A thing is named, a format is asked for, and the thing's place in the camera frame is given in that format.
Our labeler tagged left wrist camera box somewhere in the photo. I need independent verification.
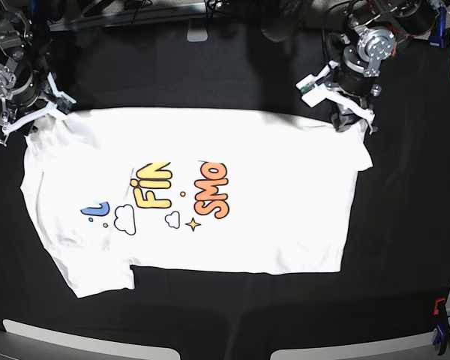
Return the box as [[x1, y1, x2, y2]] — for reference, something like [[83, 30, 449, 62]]
[[295, 74, 326, 107]]

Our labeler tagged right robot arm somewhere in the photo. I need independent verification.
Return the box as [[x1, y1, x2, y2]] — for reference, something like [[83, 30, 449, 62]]
[[0, 1, 59, 144]]

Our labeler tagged white printed t-shirt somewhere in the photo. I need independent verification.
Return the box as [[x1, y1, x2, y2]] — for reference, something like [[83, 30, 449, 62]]
[[21, 108, 372, 298]]

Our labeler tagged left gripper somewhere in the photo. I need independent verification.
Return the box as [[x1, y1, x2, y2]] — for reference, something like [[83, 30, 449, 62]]
[[329, 95, 371, 133]]

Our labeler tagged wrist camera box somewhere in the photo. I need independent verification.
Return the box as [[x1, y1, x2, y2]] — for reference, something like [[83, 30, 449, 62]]
[[56, 96, 76, 115], [295, 74, 326, 107]]

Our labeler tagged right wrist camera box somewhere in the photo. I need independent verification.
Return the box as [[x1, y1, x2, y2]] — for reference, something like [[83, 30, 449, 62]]
[[56, 96, 76, 115]]

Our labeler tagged grey tape patch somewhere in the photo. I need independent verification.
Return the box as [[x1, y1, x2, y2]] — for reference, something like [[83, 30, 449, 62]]
[[186, 19, 209, 43]]

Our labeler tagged black table cloth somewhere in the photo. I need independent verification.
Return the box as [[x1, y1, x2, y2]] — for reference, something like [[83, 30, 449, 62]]
[[0, 22, 450, 359]]

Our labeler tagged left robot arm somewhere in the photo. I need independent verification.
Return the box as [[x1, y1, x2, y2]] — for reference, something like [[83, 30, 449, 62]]
[[322, 0, 450, 132]]

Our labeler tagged red blue clamp bottom right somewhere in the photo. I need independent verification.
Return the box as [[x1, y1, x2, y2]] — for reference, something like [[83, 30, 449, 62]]
[[433, 298, 450, 356]]

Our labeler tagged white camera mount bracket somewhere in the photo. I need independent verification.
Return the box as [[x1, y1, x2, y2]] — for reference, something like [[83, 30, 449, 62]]
[[314, 60, 378, 134]]

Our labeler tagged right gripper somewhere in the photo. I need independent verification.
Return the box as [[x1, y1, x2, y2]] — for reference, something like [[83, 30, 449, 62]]
[[7, 104, 56, 135]]

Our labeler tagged blue clamp top right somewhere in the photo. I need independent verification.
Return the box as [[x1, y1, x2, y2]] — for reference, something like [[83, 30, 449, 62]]
[[428, 0, 450, 49]]

